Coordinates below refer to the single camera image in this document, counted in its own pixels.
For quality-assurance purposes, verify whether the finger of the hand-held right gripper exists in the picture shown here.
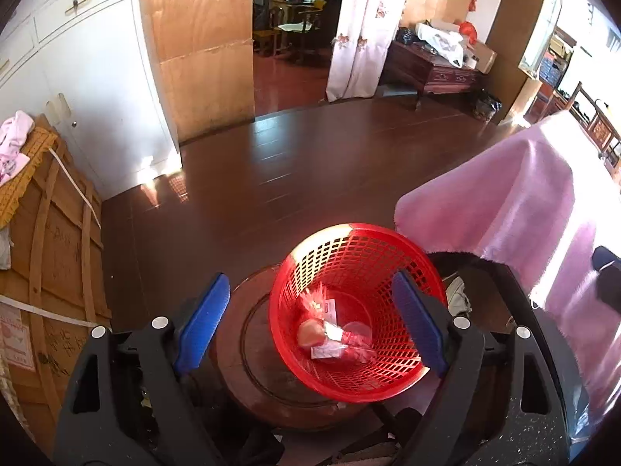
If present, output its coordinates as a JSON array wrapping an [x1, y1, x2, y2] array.
[[593, 246, 621, 312]]

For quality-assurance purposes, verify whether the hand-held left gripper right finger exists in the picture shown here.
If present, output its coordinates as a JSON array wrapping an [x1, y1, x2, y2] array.
[[390, 271, 573, 466]]

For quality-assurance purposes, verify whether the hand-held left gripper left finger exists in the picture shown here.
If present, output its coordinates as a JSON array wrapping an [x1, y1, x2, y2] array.
[[52, 273, 232, 466]]

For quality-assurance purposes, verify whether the red plastic mesh basket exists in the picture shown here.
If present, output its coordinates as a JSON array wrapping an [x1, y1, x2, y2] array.
[[268, 223, 448, 403]]

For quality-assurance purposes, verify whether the white shoe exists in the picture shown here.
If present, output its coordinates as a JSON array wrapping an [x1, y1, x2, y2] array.
[[446, 276, 474, 317]]

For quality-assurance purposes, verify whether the round dark wooden stool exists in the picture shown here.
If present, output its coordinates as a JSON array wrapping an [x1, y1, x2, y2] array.
[[208, 262, 389, 430]]

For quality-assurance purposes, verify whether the clear round plastic lid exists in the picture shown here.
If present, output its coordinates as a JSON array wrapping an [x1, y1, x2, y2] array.
[[342, 320, 373, 348]]

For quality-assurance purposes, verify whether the white and red wrapper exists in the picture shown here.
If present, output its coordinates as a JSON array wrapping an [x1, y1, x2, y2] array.
[[310, 323, 374, 365]]

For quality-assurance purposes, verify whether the pink fleece blanket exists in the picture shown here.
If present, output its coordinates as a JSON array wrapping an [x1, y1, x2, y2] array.
[[394, 111, 621, 442]]

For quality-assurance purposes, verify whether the clear reddish plastic wrapper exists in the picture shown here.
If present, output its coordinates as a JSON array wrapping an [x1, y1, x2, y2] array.
[[298, 285, 340, 323]]

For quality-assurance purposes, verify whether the pale orange round object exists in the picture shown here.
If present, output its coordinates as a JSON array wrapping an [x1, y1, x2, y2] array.
[[297, 319, 326, 350]]

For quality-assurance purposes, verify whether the carved wooden chair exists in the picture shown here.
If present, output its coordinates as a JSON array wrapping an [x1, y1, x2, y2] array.
[[567, 82, 621, 176]]

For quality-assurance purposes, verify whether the red paper label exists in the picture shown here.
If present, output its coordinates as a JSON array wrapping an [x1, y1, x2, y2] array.
[[0, 308, 37, 372]]

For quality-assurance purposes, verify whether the black bag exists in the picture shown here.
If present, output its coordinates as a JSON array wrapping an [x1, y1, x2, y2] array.
[[473, 90, 503, 122]]

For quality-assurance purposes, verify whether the yellow woven mat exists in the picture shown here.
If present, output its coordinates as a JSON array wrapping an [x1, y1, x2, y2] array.
[[0, 126, 61, 229]]

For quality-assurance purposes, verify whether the cardboard box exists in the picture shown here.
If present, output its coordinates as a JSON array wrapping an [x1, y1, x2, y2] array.
[[466, 41, 498, 73]]

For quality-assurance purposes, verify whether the dark carved wooden dresser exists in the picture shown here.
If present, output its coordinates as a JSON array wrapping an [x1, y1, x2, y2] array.
[[383, 39, 486, 111]]

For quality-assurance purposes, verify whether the pink garment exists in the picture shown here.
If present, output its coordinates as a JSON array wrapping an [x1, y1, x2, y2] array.
[[0, 110, 35, 188]]

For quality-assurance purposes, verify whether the white metal cabinet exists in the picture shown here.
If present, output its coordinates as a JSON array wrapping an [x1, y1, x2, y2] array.
[[0, 0, 182, 200]]

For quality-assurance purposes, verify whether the white plastic bag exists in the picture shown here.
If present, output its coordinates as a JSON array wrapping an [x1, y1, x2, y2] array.
[[416, 23, 469, 68]]

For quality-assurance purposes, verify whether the large plywood board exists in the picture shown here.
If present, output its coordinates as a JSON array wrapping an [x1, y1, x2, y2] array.
[[137, 0, 256, 144]]

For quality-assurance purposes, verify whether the dark wooden chair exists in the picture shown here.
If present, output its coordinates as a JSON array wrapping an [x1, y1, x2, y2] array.
[[252, 5, 287, 56], [291, 7, 325, 61]]

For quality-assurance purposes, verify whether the white floral curtain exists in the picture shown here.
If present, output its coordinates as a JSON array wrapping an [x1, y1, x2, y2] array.
[[325, 0, 418, 103]]

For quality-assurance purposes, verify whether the white packing strap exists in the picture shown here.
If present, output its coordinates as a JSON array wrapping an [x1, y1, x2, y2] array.
[[0, 298, 112, 333], [51, 148, 102, 229]]

